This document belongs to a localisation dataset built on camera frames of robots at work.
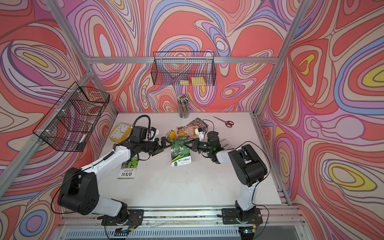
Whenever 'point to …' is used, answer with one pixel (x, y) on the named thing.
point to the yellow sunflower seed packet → (172, 135)
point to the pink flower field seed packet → (198, 123)
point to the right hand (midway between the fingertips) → (184, 147)
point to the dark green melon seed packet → (180, 153)
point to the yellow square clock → (120, 133)
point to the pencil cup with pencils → (184, 109)
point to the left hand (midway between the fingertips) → (170, 147)
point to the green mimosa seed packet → (128, 168)
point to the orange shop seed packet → (182, 131)
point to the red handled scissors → (228, 124)
